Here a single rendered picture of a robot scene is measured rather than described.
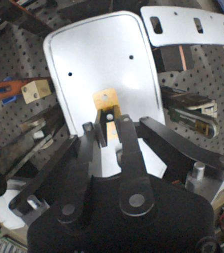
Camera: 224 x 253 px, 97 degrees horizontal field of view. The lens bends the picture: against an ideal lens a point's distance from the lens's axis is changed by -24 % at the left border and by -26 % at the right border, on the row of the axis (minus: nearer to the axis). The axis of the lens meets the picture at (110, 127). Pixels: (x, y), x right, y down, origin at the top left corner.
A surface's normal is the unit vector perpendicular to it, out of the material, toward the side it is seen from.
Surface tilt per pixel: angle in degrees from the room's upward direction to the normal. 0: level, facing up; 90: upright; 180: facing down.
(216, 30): 0
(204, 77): 0
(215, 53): 0
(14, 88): 90
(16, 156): 81
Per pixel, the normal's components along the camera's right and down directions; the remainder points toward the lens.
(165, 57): 0.01, 0.37
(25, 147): 0.96, -0.18
